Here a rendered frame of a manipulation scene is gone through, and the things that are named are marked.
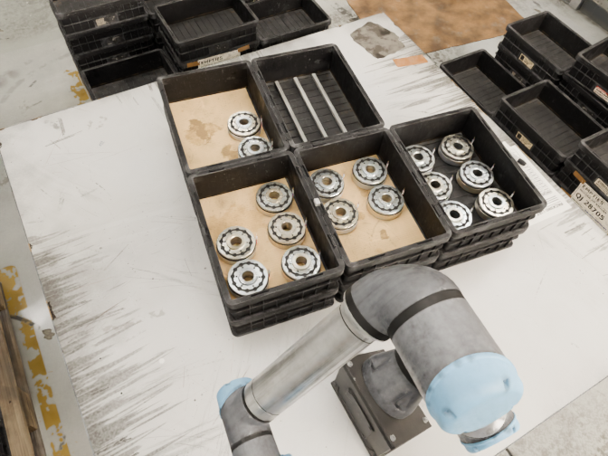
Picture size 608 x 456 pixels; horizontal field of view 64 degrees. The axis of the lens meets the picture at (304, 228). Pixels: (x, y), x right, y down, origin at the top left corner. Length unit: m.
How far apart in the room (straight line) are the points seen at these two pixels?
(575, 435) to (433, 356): 1.72
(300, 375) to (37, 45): 2.98
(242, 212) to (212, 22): 1.39
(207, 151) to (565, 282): 1.14
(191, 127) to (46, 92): 1.66
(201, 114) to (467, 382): 1.24
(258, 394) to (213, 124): 0.97
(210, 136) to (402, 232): 0.65
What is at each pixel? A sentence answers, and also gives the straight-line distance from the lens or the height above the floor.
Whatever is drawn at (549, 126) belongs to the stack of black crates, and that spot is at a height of 0.38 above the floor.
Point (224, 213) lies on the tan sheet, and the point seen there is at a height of 0.83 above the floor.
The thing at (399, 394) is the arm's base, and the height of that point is 0.91.
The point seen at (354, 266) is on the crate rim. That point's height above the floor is 0.93.
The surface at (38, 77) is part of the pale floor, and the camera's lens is 3.26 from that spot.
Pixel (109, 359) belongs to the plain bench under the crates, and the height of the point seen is 0.70.
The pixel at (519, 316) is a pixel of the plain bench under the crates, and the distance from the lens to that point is 1.53.
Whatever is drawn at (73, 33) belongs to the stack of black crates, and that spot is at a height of 0.49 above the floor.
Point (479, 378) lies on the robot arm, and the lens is 0.62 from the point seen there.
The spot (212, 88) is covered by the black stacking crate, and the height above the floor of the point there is 0.86.
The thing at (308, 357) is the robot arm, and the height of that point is 1.23.
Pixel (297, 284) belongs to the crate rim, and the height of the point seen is 0.93.
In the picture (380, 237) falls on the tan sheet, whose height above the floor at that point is 0.83.
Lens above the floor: 1.96
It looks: 58 degrees down
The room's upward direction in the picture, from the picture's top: 6 degrees clockwise
